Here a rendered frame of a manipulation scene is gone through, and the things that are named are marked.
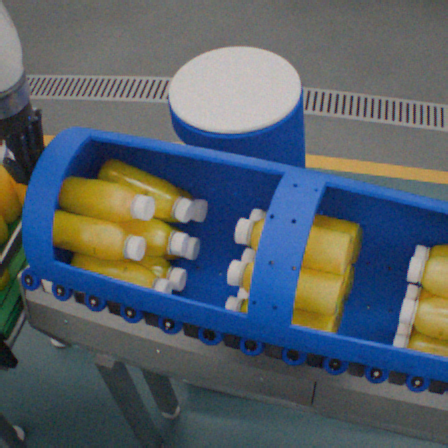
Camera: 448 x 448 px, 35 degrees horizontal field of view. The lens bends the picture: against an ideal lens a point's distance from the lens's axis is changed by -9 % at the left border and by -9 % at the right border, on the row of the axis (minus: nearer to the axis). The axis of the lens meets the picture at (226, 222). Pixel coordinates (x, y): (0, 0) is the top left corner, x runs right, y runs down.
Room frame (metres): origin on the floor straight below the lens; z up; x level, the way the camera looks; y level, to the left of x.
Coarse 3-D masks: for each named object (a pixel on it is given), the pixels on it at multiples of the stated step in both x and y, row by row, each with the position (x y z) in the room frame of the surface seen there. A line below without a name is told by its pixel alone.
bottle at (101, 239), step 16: (64, 224) 0.81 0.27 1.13; (80, 224) 0.80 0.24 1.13; (96, 224) 0.80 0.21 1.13; (112, 224) 0.79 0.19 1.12; (64, 240) 0.79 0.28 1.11; (80, 240) 0.78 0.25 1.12; (96, 240) 0.77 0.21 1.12; (112, 240) 0.76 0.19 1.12; (128, 240) 0.76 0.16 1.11; (96, 256) 0.76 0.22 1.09; (112, 256) 0.75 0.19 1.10
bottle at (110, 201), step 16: (80, 176) 0.90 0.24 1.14; (64, 192) 0.87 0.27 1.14; (80, 192) 0.85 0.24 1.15; (96, 192) 0.84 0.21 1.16; (112, 192) 0.83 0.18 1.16; (128, 192) 0.83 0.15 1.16; (64, 208) 0.85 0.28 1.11; (80, 208) 0.84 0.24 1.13; (96, 208) 0.82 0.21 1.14; (112, 208) 0.81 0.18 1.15; (128, 208) 0.80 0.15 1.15
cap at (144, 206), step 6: (138, 198) 0.81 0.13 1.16; (144, 198) 0.81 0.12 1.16; (150, 198) 0.81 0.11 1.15; (138, 204) 0.80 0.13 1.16; (144, 204) 0.80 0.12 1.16; (150, 204) 0.81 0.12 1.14; (138, 210) 0.79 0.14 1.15; (144, 210) 0.79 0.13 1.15; (150, 210) 0.80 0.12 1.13; (138, 216) 0.79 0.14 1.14; (144, 216) 0.79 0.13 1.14; (150, 216) 0.80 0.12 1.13
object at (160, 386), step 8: (144, 376) 0.93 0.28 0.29; (152, 376) 0.92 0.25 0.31; (160, 376) 0.93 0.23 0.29; (152, 384) 0.93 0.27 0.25; (160, 384) 0.91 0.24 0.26; (168, 384) 0.94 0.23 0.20; (152, 392) 0.93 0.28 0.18; (160, 392) 0.92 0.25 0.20; (168, 392) 0.93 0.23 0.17; (160, 400) 0.92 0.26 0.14; (168, 400) 0.92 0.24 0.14; (176, 400) 0.95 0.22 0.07; (160, 408) 0.93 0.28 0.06; (168, 408) 0.92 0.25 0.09; (176, 408) 0.94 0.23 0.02; (168, 416) 0.92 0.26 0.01; (176, 416) 0.92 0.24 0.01
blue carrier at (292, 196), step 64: (192, 192) 0.91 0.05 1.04; (256, 192) 0.86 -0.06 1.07; (320, 192) 0.71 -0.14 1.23; (384, 192) 0.70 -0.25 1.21; (64, 256) 0.83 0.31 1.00; (256, 256) 0.63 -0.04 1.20; (384, 256) 0.73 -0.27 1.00; (192, 320) 0.62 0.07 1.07; (256, 320) 0.58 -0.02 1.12; (384, 320) 0.63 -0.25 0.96
